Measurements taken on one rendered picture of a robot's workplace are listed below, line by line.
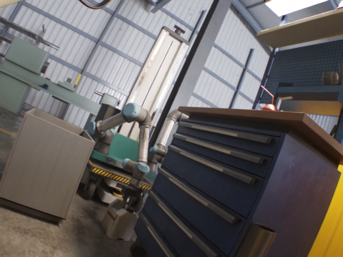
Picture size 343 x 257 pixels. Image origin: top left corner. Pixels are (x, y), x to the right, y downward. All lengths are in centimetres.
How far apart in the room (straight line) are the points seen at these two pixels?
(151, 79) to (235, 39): 1037
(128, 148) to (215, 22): 381
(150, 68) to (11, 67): 385
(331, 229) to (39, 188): 187
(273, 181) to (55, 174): 109
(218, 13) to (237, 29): 734
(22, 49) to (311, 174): 539
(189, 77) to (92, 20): 586
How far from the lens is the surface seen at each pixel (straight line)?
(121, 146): 229
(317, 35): 166
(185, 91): 481
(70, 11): 986
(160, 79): 248
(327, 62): 156
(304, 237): 108
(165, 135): 214
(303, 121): 76
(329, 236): 188
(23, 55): 556
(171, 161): 133
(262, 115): 87
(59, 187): 143
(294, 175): 87
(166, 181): 130
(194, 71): 493
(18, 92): 547
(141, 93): 239
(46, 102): 929
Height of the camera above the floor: 70
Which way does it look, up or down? 5 degrees up
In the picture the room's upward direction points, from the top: 23 degrees clockwise
